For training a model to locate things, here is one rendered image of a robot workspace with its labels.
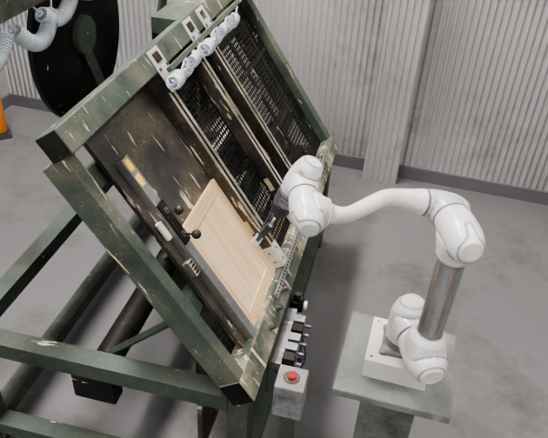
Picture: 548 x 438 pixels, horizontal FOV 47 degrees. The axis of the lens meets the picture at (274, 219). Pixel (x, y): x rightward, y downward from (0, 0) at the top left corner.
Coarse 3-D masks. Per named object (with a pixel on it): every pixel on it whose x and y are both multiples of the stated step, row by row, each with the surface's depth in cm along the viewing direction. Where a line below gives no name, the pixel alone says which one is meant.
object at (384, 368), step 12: (372, 324) 285; (372, 336) 279; (372, 348) 273; (372, 360) 268; (384, 360) 268; (396, 360) 269; (372, 372) 271; (384, 372) 269; (396, 372) 267; (408, 372) 265; (408, 384) 269; (420, 384) 267
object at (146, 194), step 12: (120, 168) 234; (132, 180) 235; (144, 180) 239; (144, 192) 237; (144, 204) 241; (156, 204) 241; (156, 216) 243; (168, 228) 245; (180, 240) 247; (180, 252) 250; (192, 252) 251; (204, 264) 255; (204, 276) 255; (216, 276) 259; (216, 288) 257; (228, 300) 261; (228, 312) 263; (240, 312) 266; (240, 324) 266; (252, 324) 271; (252, 336) 268
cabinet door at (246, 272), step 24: (216, 192) 284; (192, 216) 262; (216, 216) 278; (192, 240) 257; (216, 240) 272; (240, 240) 289; (216, 264) 266; (240, 264) 283; (264, 264) 301; (240, 288) 276; (264, 288) 294
